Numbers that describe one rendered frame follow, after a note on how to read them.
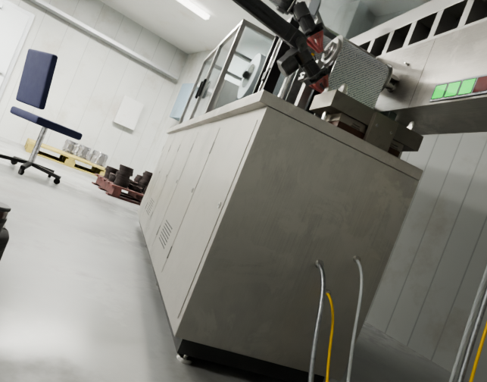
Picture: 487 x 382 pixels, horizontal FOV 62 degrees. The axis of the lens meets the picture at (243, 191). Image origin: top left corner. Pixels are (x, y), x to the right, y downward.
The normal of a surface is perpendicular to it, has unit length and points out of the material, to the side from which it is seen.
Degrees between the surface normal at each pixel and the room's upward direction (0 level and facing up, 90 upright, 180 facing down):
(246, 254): 90
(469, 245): 90
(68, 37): 90
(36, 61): 98
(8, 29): 90
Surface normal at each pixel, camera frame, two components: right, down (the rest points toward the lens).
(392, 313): -0.76, -0.32
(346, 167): 0.29, 0.10
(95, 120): 0.53, 0.19
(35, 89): -0.54, -0.08
